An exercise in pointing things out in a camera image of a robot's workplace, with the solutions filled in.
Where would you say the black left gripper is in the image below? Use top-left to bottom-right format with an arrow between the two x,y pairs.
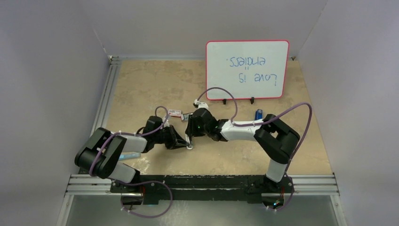
153,124 -> 188,150

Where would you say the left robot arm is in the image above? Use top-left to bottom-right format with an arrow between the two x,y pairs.
74,116 -> 189,193

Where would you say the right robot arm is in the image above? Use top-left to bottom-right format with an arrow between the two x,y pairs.
185,108 -> 303,192

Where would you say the light blue marker pen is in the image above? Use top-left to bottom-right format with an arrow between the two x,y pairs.
119,153 -> 141,161

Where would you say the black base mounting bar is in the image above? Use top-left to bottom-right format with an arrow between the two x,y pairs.
110,175 -> 294,206

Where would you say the blue lighter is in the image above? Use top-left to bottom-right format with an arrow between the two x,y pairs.
255,109 -> 263,120

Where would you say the pink framed whiteboard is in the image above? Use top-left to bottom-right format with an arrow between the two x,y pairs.
206,40 -> 290,100

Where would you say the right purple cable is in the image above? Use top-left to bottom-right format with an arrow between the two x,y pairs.
194,87 -> 313,212

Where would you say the purple cable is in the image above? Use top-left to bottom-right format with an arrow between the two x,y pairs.
194,87 -> 313,212
88,106 -> 174,218

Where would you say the left aluminium rail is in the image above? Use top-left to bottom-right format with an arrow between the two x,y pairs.
90,56 -> 122,135

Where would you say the aluminium rail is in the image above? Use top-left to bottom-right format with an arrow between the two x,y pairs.
90,56 -> 122,135
66,174 -> 339,196

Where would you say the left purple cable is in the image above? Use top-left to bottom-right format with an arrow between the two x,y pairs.
88,106 -> 174,218

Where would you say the front aluminium rail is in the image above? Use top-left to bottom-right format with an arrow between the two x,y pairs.
66,174 -> 339,196

